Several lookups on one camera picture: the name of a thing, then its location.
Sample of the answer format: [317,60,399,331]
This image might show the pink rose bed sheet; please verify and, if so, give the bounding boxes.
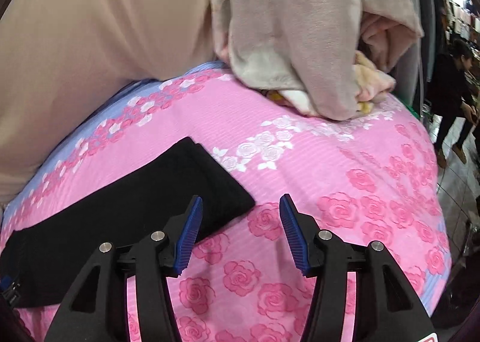
[1,65,452,341]

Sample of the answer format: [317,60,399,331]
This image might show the person in black clothes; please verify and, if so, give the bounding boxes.
[431,39,479,169]

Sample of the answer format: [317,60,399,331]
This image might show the floral fleece blanket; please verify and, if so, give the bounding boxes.
[211,0,423,121]

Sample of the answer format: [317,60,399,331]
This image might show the black pants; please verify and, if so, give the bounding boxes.
[1,138,256,308]

